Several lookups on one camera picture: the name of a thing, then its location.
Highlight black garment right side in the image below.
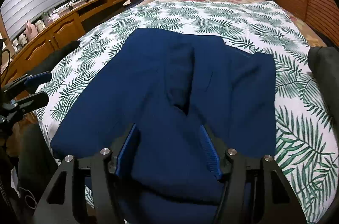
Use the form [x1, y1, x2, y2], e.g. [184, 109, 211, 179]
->
[307, 46, 339, 132]

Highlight green leaf print bedsheet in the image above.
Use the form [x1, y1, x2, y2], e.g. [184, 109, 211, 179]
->
[36, 0, 338, 223]

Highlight navy blue suit jacket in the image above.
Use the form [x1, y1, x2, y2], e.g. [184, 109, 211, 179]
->
[51, 28, 276, 223]

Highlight pink jug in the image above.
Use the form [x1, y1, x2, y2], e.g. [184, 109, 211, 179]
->
[25, 20, 39, 42]

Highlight wooden desk cabinet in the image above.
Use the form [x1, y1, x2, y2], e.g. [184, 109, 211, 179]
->
[1, 0, 127, 86]

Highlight white cable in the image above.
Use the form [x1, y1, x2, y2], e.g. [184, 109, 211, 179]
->
[19, 186, 38, 210]

